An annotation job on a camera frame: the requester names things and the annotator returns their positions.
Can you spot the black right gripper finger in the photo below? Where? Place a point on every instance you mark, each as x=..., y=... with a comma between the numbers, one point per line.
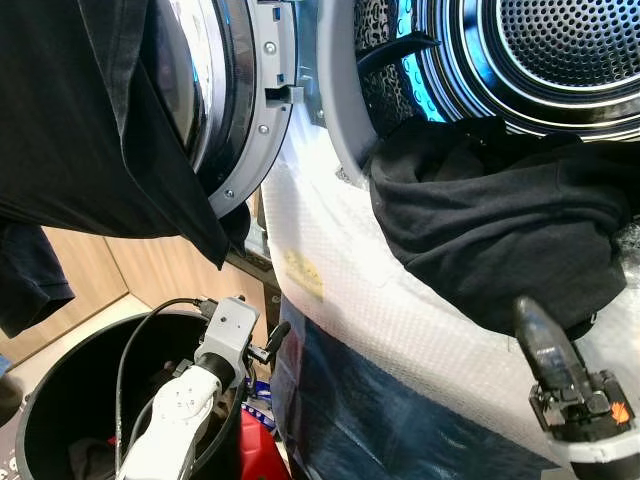
x=548, y=345

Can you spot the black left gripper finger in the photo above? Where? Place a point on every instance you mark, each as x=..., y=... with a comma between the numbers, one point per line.
x=277, y=338

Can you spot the black cotton garment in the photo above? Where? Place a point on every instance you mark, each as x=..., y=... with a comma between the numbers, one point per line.
x=500, y=220

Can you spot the front-loading washing machine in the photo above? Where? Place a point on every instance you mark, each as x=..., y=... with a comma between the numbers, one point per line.
x=340, y=400

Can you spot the dark clothes heap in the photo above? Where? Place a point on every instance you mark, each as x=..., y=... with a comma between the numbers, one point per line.
x=92, y=460

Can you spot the blue white printed package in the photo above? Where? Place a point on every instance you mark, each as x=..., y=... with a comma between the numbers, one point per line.
x=258, y=400

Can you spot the red plastic container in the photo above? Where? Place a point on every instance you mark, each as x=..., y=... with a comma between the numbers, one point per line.
x=262, y=450

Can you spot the clear bubble wrap sheet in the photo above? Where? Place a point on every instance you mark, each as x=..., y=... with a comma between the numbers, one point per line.
x=380, y=300

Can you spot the black round laundry bucket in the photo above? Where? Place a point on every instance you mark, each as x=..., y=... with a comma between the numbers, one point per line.
x=60, y=400

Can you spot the round glass washer door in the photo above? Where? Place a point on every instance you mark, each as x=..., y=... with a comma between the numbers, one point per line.
x=240, y=100

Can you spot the large black T-shirt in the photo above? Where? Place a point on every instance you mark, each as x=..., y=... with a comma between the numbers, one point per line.
x=80, y=110

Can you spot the perforated steel washer drum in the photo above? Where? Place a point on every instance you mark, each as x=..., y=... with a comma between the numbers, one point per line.
x=570, y=40

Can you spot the black drum paddle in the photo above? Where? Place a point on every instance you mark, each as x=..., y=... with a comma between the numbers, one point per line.
x=395, y=52

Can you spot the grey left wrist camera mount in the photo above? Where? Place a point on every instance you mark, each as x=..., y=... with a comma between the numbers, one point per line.
x=228, y=335

